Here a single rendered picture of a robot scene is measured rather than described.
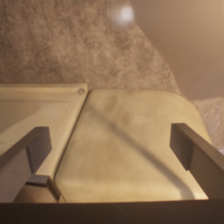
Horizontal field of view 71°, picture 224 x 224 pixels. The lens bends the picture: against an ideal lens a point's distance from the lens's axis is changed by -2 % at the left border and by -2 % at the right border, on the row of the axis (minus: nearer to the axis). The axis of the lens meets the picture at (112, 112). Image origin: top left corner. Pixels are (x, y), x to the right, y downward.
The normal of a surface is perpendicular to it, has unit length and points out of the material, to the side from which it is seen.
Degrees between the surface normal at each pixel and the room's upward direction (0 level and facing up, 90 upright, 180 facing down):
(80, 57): 0
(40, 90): 0
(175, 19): 0
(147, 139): 90
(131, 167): 90
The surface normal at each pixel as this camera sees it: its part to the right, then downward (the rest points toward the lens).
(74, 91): -0.12, 0.64
